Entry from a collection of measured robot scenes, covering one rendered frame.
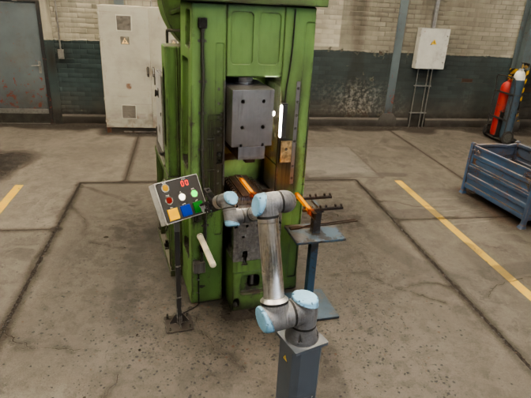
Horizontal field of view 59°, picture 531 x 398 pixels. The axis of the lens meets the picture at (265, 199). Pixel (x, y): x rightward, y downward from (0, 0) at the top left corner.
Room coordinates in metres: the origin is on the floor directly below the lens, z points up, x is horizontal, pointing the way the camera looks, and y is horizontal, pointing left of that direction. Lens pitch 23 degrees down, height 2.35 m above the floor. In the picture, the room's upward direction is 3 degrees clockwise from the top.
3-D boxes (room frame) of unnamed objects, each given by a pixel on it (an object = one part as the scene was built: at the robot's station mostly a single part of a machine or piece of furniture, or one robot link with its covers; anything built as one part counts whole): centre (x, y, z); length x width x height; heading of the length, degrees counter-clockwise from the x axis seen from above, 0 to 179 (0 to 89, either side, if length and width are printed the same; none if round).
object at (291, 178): (3.70, -0.12, 1.15); 0.44 x 0.26 x 2.30; 20
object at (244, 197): (3.43, 0.19, 0.96); 0.42 x 0.20 x 0.09; 20
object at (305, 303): (2.16, -0.24, 0.79); 0.17 x 0.15 x 0.18; 117
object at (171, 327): (2.97, 0.62, 0.05); 0.22 x 0.22 x 0.09; 20
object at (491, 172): (5.68, -3.20, 0.36); 1.20 x 0.80 x 0.72; 16
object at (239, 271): (3.46, 0.14, 0.23); 0.55 x 0.37 x 0.47; 20
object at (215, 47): (3.47, 0.51, 1.15); 0.44 x 0.26 x 2.30; 20
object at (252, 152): (3.43, 0.19, 1.32); 0.42 x 0.20 x 0.10; 20
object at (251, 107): (3.45, 0.15, 1.56); 0.42 x 0.39 x 0.40; 20
